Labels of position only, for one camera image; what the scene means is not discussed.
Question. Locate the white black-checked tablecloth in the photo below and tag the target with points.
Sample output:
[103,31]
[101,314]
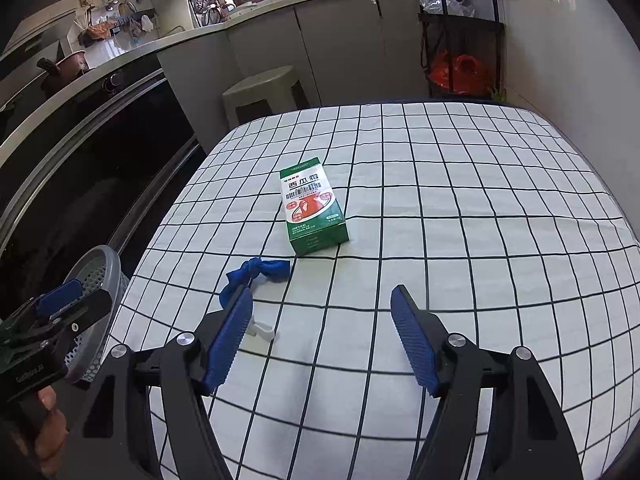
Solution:
[450,210]

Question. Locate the black metal shelf rack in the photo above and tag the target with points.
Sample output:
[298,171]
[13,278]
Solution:
[497,35]

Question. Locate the black built-in appliance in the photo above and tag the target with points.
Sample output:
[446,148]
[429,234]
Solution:
[90,170]

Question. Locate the red plastic bag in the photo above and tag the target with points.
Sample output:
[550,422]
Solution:
[460,72]

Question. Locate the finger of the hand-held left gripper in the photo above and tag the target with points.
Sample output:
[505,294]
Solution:
[22,327]
[60,294]

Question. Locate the copper pot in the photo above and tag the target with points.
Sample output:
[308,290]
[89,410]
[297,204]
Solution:
[65,67]

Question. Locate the small white plastic piece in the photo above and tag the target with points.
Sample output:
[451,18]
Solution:
[262,331]

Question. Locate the person's left hand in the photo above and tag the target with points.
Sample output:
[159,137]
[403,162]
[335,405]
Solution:
[50,427]

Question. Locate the blue rubber glove scrap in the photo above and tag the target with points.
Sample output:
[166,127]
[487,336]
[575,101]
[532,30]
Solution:
[260,270]

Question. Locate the grey perforated plastic basket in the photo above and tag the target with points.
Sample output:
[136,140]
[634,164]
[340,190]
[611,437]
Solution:
[107,262]

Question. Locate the green white cardboard box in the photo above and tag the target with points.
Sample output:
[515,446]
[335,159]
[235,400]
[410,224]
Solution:
[312,210]

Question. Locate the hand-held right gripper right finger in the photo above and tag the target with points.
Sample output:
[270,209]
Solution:
[415,340]

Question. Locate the clear plastic bags on rack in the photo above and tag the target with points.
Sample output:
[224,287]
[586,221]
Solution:
[445,2]

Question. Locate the beige plastic stool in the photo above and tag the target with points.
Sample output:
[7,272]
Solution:
[265,87]

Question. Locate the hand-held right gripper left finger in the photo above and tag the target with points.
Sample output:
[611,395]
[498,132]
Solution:
[230,340]

